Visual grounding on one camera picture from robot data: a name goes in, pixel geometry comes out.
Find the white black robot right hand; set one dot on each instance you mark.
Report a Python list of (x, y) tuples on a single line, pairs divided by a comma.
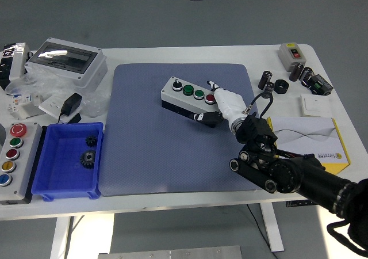
[(230, 103)]

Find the grey four-button control box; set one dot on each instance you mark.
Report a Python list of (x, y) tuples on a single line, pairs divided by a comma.
[(178, 99)]

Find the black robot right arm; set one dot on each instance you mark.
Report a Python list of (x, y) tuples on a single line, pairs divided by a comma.
[(290, 172)]

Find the grey five-button control box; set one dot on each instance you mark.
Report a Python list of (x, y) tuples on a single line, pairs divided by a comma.
[(24, 167)]

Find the black cylindrical capacitor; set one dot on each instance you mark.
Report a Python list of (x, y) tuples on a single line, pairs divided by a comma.
[(306, 74), (296, 72), (269, 88), (264, 80)]

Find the black hex nut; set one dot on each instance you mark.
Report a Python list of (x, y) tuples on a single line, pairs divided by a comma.
[(281, 87)]

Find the yellow white cardboard box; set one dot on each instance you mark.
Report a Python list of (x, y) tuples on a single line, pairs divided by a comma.
[(310, 132)]

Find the grey-blue table mat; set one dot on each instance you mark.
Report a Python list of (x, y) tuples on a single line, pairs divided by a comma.
[(161, 155)]

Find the black module with green terminal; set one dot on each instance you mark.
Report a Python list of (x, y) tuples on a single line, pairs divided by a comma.
[(322, 85)]

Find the black table control panel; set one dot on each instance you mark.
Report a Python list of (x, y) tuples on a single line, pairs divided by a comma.
[(297, 203)]

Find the white table leg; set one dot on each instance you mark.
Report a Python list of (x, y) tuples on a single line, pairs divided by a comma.
[(273, 230), (59, 239)]

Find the small black bevel gear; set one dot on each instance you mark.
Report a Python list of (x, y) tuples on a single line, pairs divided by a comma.
[(91, 141)]

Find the large black bevel gear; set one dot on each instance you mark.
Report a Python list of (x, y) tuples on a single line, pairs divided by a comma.
[(88, 159)]

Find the black power adapter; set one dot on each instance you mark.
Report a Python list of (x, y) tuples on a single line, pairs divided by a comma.
[(71, 103)]

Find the clear plastic bag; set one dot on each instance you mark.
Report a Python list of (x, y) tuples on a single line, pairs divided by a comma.
[(51, 83)]

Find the blue plastic bin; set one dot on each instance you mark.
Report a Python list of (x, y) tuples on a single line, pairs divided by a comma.
[(64, 181)]

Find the white circuit breaker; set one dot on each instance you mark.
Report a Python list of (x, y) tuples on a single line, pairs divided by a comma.
[(23, 103)]

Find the grey two-button switch box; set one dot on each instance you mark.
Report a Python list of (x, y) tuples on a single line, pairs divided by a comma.
[(286, 56)]

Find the white wall switch plate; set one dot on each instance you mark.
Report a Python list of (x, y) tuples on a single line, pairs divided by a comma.
[(316, 106)]

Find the grey enclosure with clear lid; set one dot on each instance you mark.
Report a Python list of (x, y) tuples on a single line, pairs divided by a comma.
[(86, 74)]

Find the white wall socket plate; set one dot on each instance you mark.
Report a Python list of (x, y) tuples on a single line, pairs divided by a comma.
[(50, 106)]

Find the grey enclosure with black base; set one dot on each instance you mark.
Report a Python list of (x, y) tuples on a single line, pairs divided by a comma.
[(18, 61)]

